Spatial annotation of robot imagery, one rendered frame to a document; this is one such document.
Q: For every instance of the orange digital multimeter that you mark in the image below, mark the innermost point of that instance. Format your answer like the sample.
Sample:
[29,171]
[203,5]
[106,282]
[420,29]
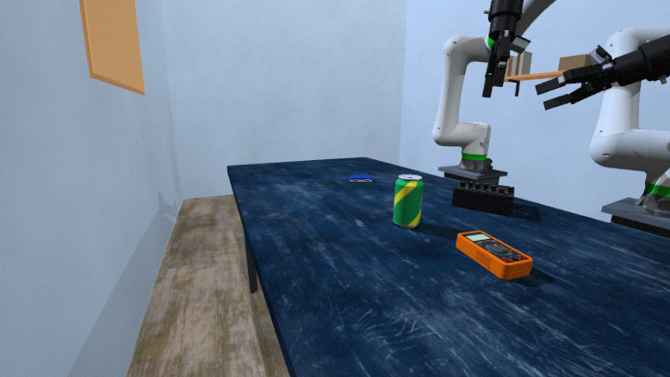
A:
[499,258]

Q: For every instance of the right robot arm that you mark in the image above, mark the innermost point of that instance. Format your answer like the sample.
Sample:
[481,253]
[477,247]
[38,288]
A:
[459,51]

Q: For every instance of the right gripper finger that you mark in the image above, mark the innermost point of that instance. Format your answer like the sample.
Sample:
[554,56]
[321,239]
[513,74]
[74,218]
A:
[501,60]
[488,85]

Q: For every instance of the grey lighting desk panel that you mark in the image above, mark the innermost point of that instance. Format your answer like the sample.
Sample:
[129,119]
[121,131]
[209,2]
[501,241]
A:
[490,199]

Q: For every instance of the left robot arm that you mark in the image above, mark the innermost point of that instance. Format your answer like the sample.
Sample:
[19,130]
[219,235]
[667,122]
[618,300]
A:
[618,142]

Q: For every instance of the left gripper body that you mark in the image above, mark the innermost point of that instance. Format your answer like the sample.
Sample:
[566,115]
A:
[628,68]

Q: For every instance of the green and yellow striped drink can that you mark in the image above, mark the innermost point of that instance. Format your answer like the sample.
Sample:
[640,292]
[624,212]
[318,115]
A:
[408,201]

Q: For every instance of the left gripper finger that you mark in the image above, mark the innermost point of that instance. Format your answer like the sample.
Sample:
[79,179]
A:
[576,95]
[582,75]

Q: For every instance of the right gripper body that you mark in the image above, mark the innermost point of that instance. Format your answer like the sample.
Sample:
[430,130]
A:
[502,22]

